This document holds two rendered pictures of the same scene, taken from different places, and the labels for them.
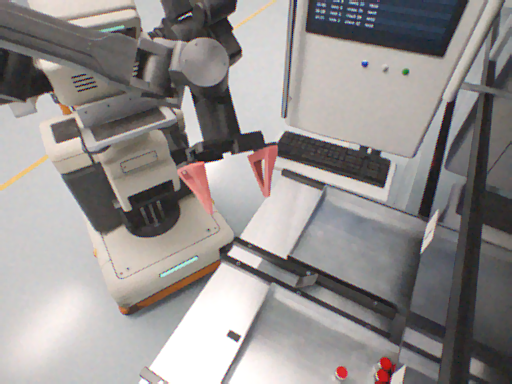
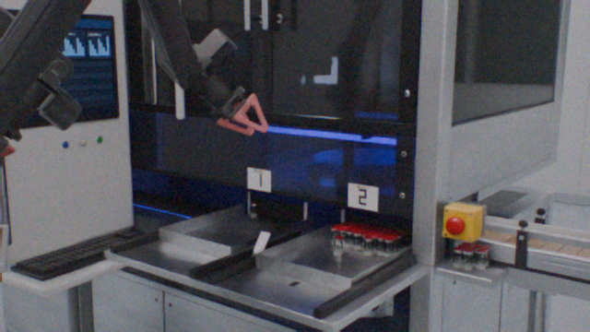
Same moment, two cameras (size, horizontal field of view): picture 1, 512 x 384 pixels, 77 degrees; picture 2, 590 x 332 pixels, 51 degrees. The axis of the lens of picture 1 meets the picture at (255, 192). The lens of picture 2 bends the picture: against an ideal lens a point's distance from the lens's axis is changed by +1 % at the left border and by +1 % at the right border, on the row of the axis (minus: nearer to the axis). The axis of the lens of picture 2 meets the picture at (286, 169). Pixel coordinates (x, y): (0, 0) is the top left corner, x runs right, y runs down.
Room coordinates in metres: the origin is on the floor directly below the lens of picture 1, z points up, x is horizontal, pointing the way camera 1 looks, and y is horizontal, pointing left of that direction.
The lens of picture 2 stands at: (0.04, 1.30, 1.38)
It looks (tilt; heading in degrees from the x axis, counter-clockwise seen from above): 11 degrees down; 279
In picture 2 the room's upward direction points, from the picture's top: straight up
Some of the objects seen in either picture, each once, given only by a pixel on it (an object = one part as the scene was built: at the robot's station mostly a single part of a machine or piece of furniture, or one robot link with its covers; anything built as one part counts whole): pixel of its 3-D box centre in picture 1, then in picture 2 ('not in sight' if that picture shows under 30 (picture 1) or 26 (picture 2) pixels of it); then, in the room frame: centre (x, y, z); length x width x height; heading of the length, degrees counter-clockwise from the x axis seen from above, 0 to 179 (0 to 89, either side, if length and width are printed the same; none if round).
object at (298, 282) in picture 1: (285, 271); (247, 250); (0.36, -0.07, 0.91); 0.14 x 0.03 x 0.06; 61
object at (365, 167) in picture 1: (330, 155); (89, 251); (0.86, -0.26, 0.82); 0.40 x 0.14 x 0.02; 65
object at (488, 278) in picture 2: not in sight; (474, 269); (-0.17, -0.14, 0.87); 0.14 x 0.13 x 0.02; 62
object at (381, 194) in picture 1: (330, 157); (85, 258); (0.88, -0.27, 0.79); 0.45 x 0.28 x 0.03; 65
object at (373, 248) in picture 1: (371, 246); (238, 228); (0.44, -0.29, 0.90); 0.34 x 0.26 x 0.04; 62
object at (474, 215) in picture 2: not in sight; (464, 220); (-0.14, -0.11, 1.00); 0.08 x 0.07 x 0.07; 62
